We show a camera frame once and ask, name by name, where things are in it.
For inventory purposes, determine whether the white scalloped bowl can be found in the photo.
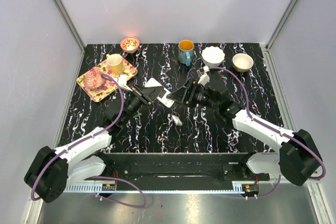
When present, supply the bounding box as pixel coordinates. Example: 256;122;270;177
201;46;225;67

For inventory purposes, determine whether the yellow cup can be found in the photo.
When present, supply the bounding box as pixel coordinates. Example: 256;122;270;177
107;54;124;76

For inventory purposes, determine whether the white battery cover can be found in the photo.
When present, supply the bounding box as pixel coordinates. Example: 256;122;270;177
171;115;183;126

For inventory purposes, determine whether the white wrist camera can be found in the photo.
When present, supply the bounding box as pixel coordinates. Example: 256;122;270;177
196;66;210;86
118;74;132;91

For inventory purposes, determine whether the pink patterned glass bowl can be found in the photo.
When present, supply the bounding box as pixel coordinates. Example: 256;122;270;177
83;69;106;90

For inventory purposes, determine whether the blue butterfly mug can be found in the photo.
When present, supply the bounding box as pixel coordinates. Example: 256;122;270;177
178;40;194;67

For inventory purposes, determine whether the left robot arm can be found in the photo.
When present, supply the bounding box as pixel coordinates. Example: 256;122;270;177
24;82;165;203

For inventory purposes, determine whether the red patterned small bowl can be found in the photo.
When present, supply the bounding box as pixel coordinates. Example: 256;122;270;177
120;36;140;54

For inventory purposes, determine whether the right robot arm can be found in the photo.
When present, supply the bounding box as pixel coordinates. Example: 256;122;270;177
167;79;321;186

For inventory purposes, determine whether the white remote control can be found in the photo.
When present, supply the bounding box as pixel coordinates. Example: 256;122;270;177
145;78;174;108

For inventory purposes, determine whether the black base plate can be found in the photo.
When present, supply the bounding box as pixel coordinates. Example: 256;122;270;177
94;152;270;182

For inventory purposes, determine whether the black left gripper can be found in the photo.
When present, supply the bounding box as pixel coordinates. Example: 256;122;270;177
121;83;164;125

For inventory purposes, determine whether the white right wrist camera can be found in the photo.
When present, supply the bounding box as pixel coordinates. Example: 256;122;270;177
196;66;210;86

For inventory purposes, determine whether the beige bowl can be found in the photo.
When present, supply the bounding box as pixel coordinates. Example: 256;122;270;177
232;53;254;73

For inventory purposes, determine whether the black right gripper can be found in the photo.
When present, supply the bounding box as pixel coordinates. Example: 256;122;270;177
167;78;219;110

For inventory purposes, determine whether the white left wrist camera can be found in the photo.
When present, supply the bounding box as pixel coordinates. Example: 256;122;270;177
118;74;132;91

